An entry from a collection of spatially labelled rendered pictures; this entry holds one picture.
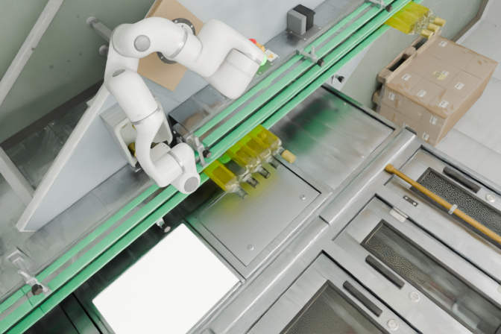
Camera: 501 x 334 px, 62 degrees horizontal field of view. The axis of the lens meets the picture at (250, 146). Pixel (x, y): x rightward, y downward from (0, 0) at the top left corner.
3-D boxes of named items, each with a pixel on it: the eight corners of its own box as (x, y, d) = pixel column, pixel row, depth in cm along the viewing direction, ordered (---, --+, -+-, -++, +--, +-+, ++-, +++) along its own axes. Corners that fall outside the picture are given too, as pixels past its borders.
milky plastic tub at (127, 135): (121, 156, 150) (135, 170, 145) (98, 115, 132) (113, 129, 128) (159, 128, 156) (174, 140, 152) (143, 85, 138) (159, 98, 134)
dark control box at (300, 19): (286, 27, 179) (301, 36, 175) (285, 11, 173) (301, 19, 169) (299, 19, 183) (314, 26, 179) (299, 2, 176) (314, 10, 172)
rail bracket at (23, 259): (16, 259, 136) (48, 309, 126) (-14, 238, 123) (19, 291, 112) (29, 250, 138) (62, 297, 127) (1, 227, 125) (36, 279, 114)
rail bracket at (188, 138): (188, 156, 156) (210, 175, 150) (179, 127, 143) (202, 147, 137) (194, 151, 157) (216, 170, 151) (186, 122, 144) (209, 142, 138)
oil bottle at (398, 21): (374, 19, 207) (426, 43, 194) (376, 10, 203) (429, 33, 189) (381, 14, 209) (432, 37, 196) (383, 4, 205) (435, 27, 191)
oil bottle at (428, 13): (388, 9, 211) (439, 31, 198) (390, -2, 207) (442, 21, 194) (394, 4, 214) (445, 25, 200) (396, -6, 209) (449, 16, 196)
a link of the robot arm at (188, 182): (167, 165, 114) (194, 145, 118) (147, 151, 121) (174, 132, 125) (186, 200, 124) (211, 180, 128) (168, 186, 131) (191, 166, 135)
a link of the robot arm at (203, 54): (165, 54, 116) (196, 3, 114) (230, 93, 130) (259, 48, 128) (174, 62, 109) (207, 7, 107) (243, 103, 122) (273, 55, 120)
